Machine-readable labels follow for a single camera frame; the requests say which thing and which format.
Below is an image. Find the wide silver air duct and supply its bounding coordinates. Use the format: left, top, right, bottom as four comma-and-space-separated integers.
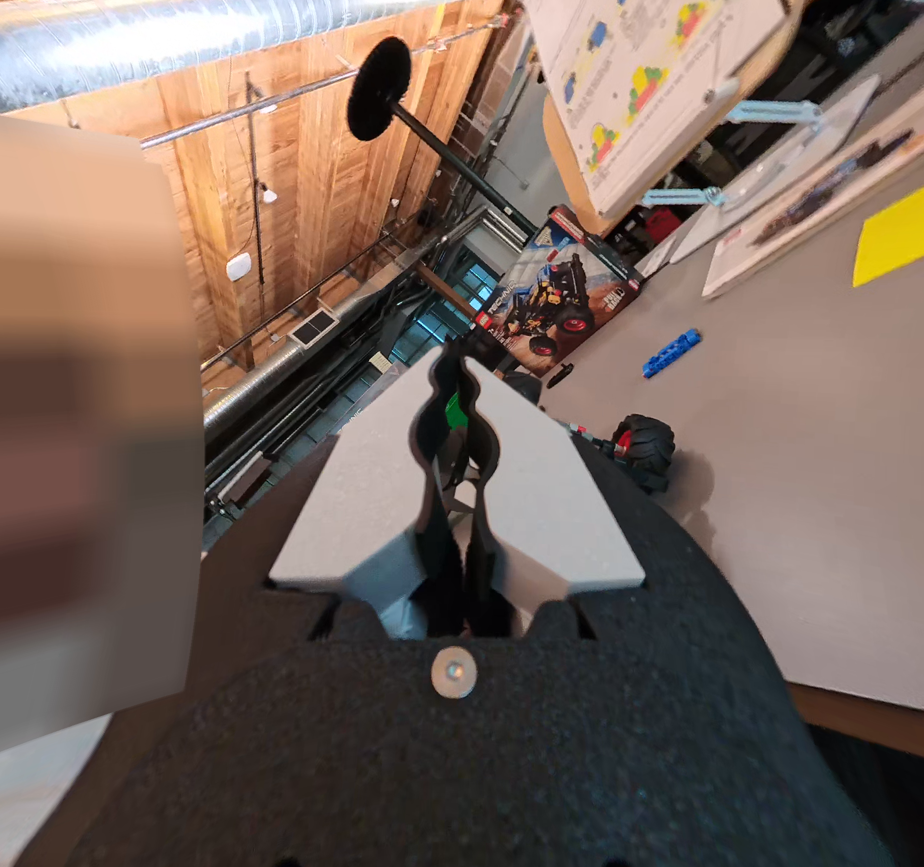
0, 0, 517, 116

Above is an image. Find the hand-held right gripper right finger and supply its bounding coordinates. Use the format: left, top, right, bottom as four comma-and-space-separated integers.
462, 356, 645, 633

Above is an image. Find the blue brick piece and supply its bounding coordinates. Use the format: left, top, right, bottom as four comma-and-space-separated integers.
641, 329, 703, 380

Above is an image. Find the yellow sticky note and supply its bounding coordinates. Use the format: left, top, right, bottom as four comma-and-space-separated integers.
852, 188, 924, 289

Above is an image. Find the narrow silver air duct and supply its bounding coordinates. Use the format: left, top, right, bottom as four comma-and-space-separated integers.
202, 275, 412, 435

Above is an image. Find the white printed instruction sheet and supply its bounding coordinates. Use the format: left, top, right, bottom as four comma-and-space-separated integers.
513, 0, 791, 214

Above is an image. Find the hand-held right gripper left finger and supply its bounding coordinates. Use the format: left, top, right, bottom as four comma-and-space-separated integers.
269, 343, 463, 619

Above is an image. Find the white ceiling vent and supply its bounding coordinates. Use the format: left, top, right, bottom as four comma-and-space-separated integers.
289, 309, 340, 348

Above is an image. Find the red wheeled truck set box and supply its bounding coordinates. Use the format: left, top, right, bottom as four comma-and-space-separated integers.
473, 204, 645, 377

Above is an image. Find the truck building instruction booklet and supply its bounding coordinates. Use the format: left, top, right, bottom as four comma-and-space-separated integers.
702, 107, 924, 301

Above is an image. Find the blue black toy brick truck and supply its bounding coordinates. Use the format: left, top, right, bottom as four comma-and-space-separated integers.
563, 414, 677, 496

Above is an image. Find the black pole with round disc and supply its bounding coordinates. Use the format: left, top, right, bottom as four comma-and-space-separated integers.
346, 37, 539, 234

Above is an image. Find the instruction poster board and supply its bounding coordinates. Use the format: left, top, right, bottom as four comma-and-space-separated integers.
541, 0, 806, 236

